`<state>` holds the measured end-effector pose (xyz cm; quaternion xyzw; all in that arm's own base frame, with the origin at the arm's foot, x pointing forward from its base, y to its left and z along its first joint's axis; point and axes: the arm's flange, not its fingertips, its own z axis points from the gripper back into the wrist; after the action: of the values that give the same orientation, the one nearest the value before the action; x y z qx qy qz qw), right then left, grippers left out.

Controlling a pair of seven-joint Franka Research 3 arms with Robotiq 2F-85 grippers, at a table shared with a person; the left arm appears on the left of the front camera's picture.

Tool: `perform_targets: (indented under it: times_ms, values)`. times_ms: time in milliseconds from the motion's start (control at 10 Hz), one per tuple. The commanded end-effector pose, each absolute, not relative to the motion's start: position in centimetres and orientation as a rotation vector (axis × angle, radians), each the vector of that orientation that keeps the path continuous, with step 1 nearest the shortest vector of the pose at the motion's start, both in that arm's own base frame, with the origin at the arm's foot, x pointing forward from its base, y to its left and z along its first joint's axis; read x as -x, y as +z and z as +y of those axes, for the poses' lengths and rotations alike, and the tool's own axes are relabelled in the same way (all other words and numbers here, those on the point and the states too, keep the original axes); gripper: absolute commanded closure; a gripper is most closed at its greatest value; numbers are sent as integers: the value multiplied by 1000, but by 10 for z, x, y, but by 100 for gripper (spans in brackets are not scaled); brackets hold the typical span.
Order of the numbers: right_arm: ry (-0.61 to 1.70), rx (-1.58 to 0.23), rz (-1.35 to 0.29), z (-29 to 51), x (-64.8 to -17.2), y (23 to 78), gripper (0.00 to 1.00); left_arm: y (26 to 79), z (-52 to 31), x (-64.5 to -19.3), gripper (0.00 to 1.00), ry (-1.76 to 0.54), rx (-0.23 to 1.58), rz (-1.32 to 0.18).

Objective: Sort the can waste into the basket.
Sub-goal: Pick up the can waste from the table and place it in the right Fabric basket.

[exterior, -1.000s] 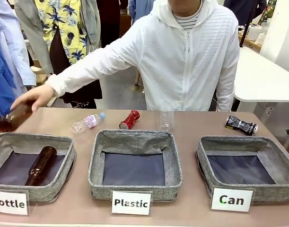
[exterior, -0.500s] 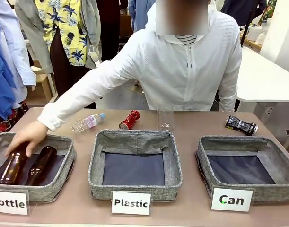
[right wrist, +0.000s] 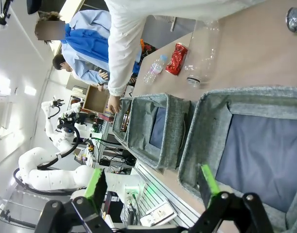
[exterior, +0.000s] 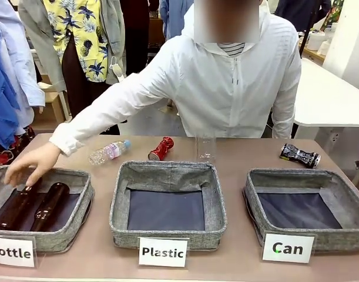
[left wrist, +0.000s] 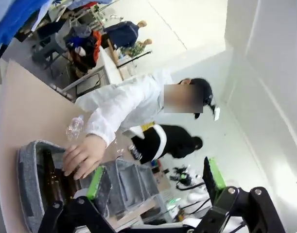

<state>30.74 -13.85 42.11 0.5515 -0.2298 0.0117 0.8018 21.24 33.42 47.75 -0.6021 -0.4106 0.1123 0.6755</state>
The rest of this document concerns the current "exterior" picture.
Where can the crushed black can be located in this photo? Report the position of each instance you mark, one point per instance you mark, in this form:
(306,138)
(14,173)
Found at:
(299,155)

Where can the large clear plastic bottle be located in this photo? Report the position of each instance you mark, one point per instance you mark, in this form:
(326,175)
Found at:
(205,147)

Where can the crushed red can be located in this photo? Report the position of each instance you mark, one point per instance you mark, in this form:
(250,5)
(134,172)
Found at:
(161,149)

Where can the small pink-label water bottle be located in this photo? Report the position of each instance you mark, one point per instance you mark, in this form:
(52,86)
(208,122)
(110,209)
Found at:
(110,152)

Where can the brown glass bottle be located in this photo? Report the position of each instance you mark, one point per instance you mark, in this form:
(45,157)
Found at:
(50,205)
(16,208)

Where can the person's right forearm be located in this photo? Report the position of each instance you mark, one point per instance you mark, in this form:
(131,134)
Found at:
(91,123)

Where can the person's left forearm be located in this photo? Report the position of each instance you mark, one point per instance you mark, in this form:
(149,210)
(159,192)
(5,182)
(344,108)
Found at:
(283,117)

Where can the grey fabric basket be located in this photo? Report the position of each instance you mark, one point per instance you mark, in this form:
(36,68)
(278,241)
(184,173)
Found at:
(64,235)
(167,235)
(329,182)

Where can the white Can label sign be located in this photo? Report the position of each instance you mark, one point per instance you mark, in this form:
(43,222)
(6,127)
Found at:
(288,248)

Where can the person's right hand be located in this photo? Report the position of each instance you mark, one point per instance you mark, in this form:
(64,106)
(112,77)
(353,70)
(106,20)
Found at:
(39,160)

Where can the white background containers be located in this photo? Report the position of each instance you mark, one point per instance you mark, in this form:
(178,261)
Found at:
(317,39)

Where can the black stand pole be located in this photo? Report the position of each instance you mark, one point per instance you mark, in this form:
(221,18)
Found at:
(306,30)

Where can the bystander in dark clothes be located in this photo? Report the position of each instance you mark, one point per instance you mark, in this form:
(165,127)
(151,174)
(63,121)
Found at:
(302,13)

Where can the person in white jacket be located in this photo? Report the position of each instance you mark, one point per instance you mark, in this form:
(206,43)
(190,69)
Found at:
(220,88)

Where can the white Plastic label sign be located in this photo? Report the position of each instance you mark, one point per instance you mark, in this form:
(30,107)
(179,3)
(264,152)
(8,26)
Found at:
(163,252)

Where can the bystander in blue coat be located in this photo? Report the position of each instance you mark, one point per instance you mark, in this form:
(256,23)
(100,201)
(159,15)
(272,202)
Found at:
(176,17)

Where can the white face mask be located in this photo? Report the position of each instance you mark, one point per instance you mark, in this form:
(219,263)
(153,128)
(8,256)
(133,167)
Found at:
(118,70)

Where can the bystander in black trousers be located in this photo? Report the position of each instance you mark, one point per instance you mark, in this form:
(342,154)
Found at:
(138,20)

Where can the bystander in yellow floral shirt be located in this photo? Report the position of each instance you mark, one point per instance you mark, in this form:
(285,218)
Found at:
(76,35)

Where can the cardboard box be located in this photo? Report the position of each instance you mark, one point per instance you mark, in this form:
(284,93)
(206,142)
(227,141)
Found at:
(54,102)

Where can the white Bottle label sign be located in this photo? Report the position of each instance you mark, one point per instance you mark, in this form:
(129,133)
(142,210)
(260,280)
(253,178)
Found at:
(11,252)

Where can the bystander in light blue shirt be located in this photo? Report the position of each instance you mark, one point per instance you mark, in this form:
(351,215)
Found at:
(8,73)

